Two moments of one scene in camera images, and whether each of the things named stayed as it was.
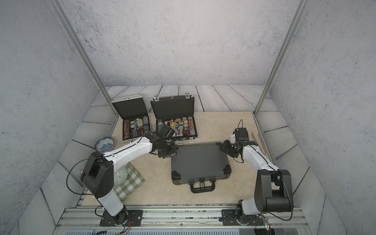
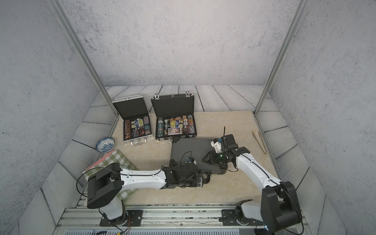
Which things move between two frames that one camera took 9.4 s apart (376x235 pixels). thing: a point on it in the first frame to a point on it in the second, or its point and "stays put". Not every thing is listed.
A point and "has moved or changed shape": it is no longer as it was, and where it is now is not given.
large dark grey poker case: x=200 y=165 has moved or changed shape
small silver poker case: x=136 y=120 stays put
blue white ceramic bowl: x=104 y=144 stays put
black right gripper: x=224 y=145 to x=212 y=155
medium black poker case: x=178 y=111 stays put
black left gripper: x=175 y=150 to x=196 y=176
